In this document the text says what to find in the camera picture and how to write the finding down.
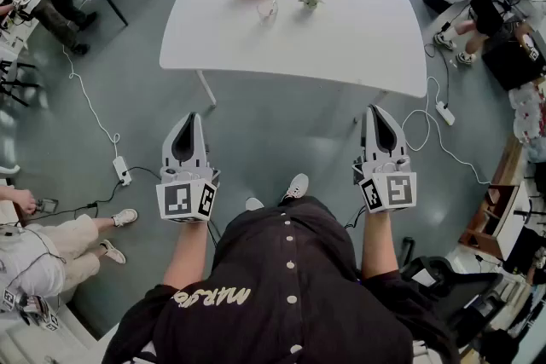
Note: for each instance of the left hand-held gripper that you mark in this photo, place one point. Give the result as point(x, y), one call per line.
point(183, 196)

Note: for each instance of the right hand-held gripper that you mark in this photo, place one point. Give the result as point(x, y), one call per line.
point(399, 189)

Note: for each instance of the clear glass cup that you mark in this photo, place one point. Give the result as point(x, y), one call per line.
point(267, 15)

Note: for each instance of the person's left forearm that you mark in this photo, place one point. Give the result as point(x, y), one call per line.
point(185, 255)

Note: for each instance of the person's right forearm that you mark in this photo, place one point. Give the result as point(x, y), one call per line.
point(379, 243)

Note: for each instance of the white table leg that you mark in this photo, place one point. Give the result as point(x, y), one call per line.
point(207, 89)

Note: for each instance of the white power strip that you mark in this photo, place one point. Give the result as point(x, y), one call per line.
point(122, 170)
point(444, 113)

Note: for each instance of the person's left white shoe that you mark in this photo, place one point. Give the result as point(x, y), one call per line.
point(253, 203)

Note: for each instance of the person's white shoe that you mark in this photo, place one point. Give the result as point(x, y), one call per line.
point(296, 185)
point(253, 203)

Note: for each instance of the person's right white shoe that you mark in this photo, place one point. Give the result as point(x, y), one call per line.
point(296, 185)

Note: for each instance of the wooden shelf unit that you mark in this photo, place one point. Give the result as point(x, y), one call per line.
point(499, 200)

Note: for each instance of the black square case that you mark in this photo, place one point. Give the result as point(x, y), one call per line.
point(512, 64)

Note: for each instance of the black office chair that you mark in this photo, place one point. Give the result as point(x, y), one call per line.
point(452, 290)

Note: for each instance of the person's black buttoned shirt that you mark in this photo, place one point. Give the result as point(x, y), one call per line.
point(277, 290)

